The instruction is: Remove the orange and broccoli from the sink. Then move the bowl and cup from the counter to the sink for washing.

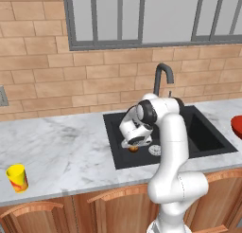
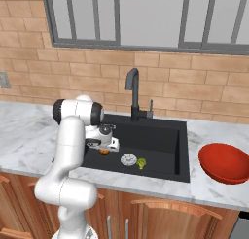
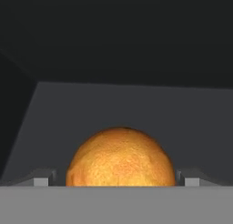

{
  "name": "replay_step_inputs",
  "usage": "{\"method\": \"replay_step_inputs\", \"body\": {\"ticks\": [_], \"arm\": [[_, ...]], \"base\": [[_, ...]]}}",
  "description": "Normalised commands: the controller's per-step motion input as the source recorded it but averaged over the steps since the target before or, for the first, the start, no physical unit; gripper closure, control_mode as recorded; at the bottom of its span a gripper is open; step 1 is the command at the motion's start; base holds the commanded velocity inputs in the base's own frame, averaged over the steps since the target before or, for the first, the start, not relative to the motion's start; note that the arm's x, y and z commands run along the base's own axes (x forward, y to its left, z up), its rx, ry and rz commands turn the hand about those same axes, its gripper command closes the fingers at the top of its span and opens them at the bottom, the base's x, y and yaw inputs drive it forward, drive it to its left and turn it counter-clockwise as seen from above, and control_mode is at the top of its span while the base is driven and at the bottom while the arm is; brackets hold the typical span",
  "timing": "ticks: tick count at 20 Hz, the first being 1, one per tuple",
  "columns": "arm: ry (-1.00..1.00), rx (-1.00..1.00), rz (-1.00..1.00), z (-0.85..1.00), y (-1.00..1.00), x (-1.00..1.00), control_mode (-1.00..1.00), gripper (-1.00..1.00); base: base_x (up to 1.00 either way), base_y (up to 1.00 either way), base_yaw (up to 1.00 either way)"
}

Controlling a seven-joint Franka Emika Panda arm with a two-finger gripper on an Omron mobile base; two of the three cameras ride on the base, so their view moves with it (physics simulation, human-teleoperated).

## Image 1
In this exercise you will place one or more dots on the white round sink drain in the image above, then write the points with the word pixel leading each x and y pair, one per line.
pixel 154 150

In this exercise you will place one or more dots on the red bowl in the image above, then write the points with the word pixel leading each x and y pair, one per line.
pixel 237 126

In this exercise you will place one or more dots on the yellow cup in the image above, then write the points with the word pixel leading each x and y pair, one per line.
pixel 17 177

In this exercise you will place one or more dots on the grey framed window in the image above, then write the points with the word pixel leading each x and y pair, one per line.
pixel 151 15

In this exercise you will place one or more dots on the dark grey tap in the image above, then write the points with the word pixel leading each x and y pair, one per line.
pixel 160 73

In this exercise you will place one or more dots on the wooden cupboard door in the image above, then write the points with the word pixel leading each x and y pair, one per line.
pixel 220 202
pixel 123 213
pixel 38 219

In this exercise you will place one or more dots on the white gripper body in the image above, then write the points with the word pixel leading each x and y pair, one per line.
pixel 143 143

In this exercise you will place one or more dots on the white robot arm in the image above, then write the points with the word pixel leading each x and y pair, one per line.
pixel 170 154

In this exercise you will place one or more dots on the black sink basin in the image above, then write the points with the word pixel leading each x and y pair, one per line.
pixel 208 135

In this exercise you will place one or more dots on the grey wall socket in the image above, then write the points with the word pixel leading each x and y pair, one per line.
pixel 3 96

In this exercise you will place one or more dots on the orange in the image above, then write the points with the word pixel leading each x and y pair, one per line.
pixel 133 149

